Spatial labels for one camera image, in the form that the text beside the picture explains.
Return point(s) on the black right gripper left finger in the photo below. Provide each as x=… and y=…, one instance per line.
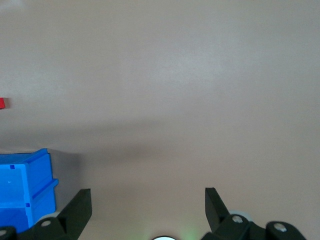
x=72, y=212

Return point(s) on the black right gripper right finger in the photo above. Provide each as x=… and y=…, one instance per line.
x=218, y=215

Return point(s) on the red cube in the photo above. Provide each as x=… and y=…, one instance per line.
x=2, y=103

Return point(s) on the blue plastic storage bin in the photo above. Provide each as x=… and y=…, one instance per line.
x=15, y=187

